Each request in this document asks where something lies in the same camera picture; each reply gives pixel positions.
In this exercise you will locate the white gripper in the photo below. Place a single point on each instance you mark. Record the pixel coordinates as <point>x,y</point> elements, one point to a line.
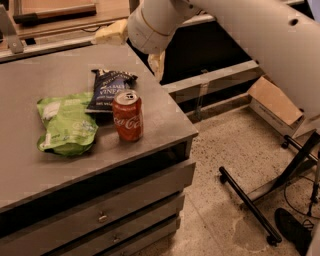
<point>139,29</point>

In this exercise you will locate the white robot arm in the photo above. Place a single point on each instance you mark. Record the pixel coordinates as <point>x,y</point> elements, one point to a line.
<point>285,42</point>

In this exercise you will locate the blue chip bag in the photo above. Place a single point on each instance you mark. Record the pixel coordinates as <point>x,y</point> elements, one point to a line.
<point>106,85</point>

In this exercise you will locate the green chip bag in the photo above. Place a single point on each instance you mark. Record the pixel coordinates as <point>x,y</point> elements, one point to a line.
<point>70,131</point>

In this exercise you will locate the red Coca-Cola can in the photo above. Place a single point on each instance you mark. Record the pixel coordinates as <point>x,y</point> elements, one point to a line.
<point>127,115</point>

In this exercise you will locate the cardboard box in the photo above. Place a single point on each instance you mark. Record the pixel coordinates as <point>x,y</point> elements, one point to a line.
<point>270,103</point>

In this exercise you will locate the grey drawer cabinet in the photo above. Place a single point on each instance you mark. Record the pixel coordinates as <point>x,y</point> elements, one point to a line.
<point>112,201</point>

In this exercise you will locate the black wheeled stand base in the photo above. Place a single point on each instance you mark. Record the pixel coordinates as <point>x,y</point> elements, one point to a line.
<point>303,161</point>

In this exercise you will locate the black shoe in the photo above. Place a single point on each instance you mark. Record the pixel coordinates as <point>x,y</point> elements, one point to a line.
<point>294,231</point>

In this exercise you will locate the hammer with wooden handle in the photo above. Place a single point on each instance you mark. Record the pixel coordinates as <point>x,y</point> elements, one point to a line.
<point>29,12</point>

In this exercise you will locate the wooden workbench with metal rail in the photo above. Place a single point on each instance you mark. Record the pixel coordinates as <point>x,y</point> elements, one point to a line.
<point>66,23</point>

